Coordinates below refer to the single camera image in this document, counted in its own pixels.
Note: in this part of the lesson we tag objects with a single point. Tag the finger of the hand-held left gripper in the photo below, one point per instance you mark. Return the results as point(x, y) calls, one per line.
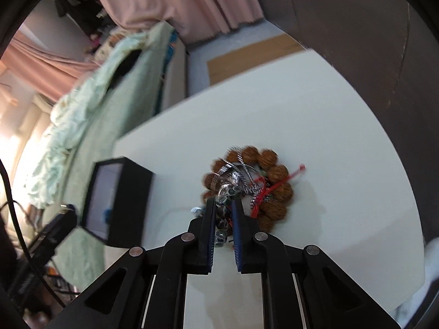
point(56, 228)

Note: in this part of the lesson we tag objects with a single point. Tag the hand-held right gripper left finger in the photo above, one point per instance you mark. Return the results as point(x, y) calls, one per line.
point(210, 246)

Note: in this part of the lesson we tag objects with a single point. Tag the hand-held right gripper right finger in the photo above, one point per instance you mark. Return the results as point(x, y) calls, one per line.
point(238, 246)

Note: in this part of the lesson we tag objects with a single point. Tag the black jewelry box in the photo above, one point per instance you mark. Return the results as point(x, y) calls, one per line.
point(118, 202)

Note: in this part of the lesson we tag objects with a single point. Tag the light green blanket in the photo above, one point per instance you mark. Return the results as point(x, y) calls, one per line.
point(89, 109)

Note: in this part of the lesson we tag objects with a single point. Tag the white mattress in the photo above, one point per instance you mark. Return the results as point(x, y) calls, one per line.
point(175, 75)

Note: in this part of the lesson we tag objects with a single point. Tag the brown cardboard sheet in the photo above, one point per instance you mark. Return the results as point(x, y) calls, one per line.
point(253, 54)

